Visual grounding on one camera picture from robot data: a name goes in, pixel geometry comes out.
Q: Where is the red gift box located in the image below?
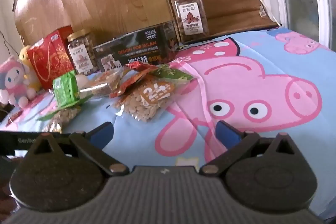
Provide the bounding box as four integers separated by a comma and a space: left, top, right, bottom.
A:
26, 25, 76, 90

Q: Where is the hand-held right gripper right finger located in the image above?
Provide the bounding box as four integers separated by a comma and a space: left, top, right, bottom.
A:
199, 120, 302, 177

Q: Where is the clear nut bag green header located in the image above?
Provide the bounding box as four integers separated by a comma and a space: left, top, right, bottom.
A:
37, 103, 82, 134

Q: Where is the tall gold-lid nut jar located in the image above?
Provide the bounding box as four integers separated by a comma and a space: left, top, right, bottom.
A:
171, 0, 210, 43

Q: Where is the green snack packet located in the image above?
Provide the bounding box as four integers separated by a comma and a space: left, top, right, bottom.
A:
52, 70, 82, 108

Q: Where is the brown snack bar packet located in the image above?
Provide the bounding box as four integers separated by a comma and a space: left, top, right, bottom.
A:
79, 68, 125, 97

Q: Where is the yellow plush toy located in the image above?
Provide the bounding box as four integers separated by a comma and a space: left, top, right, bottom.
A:
19, 46, 42, 92

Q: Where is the red snack packet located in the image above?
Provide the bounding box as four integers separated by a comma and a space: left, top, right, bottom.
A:
110, 61, 158, 98

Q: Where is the pink and white plush toy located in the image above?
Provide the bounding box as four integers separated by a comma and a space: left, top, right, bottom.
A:
0, 55, 37, 108

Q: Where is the nut bag with orange label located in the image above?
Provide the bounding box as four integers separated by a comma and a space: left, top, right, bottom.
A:
115, 67, 195, 123

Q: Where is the long black printed box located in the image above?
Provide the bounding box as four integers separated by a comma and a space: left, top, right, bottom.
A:
93, 21, 181, 72

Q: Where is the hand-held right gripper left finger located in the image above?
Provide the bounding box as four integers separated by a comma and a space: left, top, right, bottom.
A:
26, 122, 129, 177

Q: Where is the short gold-lid nut jar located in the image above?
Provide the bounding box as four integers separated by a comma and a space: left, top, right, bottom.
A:
67, 28, 99, 75

